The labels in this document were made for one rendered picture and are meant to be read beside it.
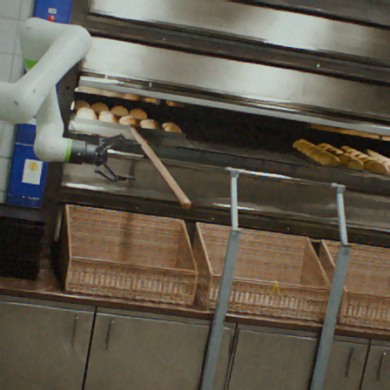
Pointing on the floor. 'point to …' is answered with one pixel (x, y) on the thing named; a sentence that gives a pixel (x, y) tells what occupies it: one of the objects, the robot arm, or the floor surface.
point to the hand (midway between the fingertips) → (135, 161)
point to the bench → (167, 345)
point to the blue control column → (33, 131)
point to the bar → (236, 257)
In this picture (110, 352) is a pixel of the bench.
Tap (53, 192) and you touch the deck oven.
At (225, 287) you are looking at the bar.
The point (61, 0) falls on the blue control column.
